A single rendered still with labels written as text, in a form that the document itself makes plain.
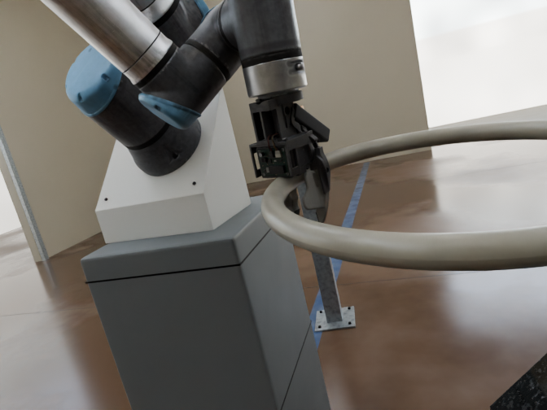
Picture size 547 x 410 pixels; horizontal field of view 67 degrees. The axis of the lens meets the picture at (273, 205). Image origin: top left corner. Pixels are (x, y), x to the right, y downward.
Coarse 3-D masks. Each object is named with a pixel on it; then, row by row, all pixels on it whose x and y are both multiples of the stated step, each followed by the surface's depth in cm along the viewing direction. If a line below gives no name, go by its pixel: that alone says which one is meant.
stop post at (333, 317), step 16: (304, 192) 192; (304, 208) 193; (320, 256) 198; (320, 272) 200; (320, 288) 202; (336, 288) 205; (336, 304) 203; (320, 320) 211; (336, 320) 205; (352, 320) 203
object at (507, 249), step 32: (448, 128) 71; (480, 128) 68; (512, 128) 65; (544, 128) 61; (352, 160) 72; (288, 192) 59; (288, 224) 42; (320, 224) 39; (352, 256) 35; (384, 256) 33; (416, 256) 32; (448, 256) 31; (480, 256) 30; (512, 256) 29; (544, 256) 29
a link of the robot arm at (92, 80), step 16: (80, 64) 84; (96, 64) 81; (112, 64) 78; (80, 80) 81; (96, 80) 78; (112, 80) 79; (128, 80) 82; (80, 96) 80; (96, 96) 79; (112, 96) 80; (128, 96) 82; (96, 112) 82; (112, 112) 83; (128, 112) 84; (144, 112) 86; (112, 128) 87; (128, 128) 87; (144, 128) 88; (160, 128) 91; (128, 144) 92
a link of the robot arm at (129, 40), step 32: (64, 0) 53; (96, 0) 54; (128, 0) 58; (96, 32) 56; (128, 32) 57; (160, 32) 61; (128, 64) 59; (160, 64) 60; (192, 64) 63; (160, 96) 62; (192, 96) 63
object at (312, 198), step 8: (304, 176) 62; (312, 176) 63; (312, 184) 63; (320, 184) 64; (312, 192) 63; (320, 192) 64; (328, 192) 64; (304, 200) 61; (312, 200) 63; (320, 200) 64; (328, 200) 65; (312, 208) 63; (320, 208) 65; (320, 216) 66
